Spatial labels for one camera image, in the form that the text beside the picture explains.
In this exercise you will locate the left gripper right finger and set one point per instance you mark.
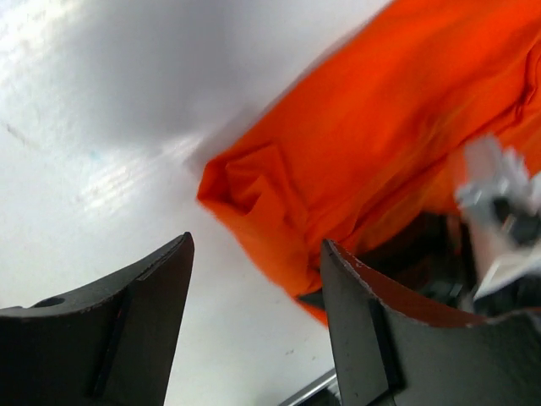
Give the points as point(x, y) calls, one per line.
point(393, 346)

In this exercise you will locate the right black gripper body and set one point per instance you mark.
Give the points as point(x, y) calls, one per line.
point(433, 256)

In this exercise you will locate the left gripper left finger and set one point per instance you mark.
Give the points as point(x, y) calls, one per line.
point(110, 342)

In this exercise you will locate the orange t-shirt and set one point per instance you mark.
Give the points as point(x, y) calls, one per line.
point(359, 147)

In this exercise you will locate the aluminium front rail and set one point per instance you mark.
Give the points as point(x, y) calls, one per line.
point(322, 391)

